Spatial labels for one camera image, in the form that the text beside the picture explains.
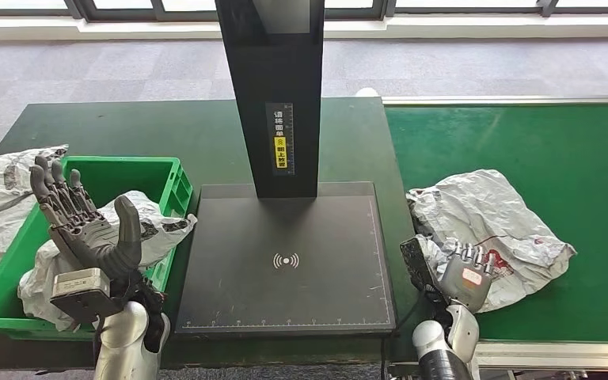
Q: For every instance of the dark window frame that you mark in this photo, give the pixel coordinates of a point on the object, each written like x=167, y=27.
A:
x=125, y=11

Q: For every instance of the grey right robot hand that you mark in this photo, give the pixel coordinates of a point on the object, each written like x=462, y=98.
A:
x=464, y=283

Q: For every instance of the white round cap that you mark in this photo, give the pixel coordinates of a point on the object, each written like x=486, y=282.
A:
x=367, y=92

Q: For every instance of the yellow black label sticker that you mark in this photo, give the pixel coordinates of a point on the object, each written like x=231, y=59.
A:
x=280, y=152

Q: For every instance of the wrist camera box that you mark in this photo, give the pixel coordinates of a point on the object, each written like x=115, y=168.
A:
x=81, y=291
x=414, y=262

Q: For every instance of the white parcel red black print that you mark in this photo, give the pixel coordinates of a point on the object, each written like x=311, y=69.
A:
x=170, y=228

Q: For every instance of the green conveyor belt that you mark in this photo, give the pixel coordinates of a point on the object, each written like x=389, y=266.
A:
x=466, y=141

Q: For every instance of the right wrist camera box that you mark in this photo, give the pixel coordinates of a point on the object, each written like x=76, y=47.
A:
x=414, y=262

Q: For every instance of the aluminium conveyor side rail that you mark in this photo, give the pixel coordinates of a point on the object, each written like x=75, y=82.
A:
x=571, y=354
x=493, y=100

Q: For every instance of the green plastic crate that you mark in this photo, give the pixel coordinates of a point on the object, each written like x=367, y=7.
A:
x=125, y=175

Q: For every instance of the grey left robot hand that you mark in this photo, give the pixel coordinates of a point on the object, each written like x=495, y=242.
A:
x=89, y=241

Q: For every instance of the black inbound scanner machine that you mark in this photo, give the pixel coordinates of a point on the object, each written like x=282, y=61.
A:
x=288, y=231

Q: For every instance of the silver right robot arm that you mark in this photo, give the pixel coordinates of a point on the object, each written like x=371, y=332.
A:
x=440, y=351

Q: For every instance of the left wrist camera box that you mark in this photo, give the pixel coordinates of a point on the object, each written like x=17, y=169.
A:
x=81, y=291

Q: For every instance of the white parcel red logo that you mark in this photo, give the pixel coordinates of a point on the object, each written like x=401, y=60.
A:
x=493, y=210

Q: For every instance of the white window sill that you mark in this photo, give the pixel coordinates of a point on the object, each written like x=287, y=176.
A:
x=440, y=26

